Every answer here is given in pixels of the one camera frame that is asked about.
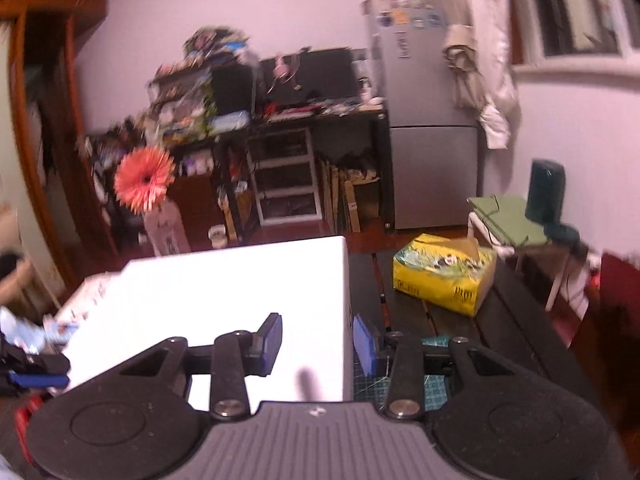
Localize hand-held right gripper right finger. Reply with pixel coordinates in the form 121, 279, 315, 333
352, 314, 517, 420

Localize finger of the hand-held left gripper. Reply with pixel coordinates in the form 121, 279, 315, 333
7, 372, 69, 389
0, 345, 71, 372

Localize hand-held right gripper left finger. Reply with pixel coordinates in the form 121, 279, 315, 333
119, 312, 284, 421

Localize white box lid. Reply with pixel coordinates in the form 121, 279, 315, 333
55, 235, 351, 403

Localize black slatted desktop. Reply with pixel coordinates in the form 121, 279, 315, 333
347, 250, 601, 411

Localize red plastic bottle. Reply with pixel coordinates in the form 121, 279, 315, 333
14, 394, 48, 461

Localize beige wooden chair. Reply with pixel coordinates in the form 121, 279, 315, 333
0, 205, 38, 306

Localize green cutting mat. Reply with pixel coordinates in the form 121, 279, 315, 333
352, 337, 451, 403

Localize yellow panda tissue pack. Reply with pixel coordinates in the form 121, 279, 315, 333
392, 232, 498, 317

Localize black cloth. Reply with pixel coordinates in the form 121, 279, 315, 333
0, 252, 23, 281

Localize flat cardboard stack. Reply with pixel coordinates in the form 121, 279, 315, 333
320, 157, 381, 233

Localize brown wooden drawer cabinet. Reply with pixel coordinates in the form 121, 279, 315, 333
170, 170, 226, 246

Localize grey refrigerator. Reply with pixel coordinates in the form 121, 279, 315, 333
361, 0, 483, 232

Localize black cluttered desk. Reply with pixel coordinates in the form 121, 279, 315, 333
82, 105, 393, 241

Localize green top stool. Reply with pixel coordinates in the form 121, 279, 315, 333
467, 194, 576, 311

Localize pink gerbera flower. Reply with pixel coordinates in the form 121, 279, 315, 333
114, 146, 177, 213

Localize clear bin blue lid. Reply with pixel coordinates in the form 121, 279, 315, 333
209, 110, 251, 135

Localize brown wooden door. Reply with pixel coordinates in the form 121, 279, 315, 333
10, 10, 121, 271

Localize dark green air purifier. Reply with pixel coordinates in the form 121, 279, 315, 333
525, 158, 582, 243

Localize black speaker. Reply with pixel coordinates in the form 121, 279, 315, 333
210, 65, 257, 117

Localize dark red cushions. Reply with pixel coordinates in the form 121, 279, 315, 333
597, 252, 640, 361

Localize cluttered desk shelf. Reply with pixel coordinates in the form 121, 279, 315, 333
145, 27, 256, 141

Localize pink headphones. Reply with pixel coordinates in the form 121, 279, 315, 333
272, 52, 301, 93

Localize black computer monitor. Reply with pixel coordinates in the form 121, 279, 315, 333
260, 47, 358, 103

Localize hanging beige white clothes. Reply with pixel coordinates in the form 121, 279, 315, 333
442, 0, 523, 150

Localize window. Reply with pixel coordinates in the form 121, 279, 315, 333
510, 0, 640, 68

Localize white frame cart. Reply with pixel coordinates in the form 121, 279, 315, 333
246, 127, 323, 226

